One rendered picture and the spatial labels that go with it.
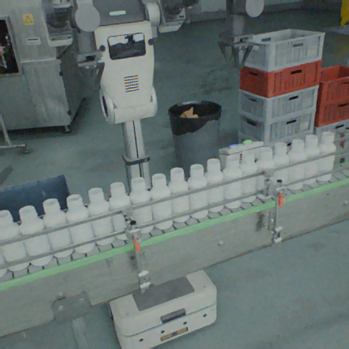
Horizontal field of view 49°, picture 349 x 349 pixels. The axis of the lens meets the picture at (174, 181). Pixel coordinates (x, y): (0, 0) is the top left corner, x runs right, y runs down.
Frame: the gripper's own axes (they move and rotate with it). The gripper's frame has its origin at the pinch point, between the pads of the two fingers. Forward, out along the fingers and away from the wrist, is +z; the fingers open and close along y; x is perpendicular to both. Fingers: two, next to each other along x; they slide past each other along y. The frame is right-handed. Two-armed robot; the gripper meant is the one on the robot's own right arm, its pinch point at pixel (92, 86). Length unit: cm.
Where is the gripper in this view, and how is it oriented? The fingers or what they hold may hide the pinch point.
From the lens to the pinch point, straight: 108.2
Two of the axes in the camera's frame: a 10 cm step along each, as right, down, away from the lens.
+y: 3.8, 4.0, -8.4
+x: 9.2, -2.4, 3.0
